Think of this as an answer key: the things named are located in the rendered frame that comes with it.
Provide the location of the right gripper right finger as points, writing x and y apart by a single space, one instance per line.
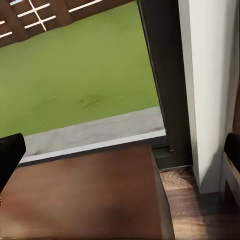
232 149

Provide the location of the fixed window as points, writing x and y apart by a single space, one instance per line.
81 77

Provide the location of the nightstand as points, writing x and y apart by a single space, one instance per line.
111 195

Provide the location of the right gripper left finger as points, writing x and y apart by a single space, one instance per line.
12 149

